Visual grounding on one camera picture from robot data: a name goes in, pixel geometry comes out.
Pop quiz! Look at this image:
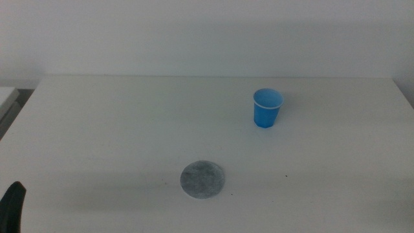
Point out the blue plastic cup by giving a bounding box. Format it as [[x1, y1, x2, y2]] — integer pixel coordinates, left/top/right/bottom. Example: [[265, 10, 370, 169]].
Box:
[[252, 87, 285, 129]]

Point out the round grey cup mat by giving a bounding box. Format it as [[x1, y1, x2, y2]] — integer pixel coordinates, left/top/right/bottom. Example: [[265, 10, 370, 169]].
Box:
[[179, 160, 226, 200]]

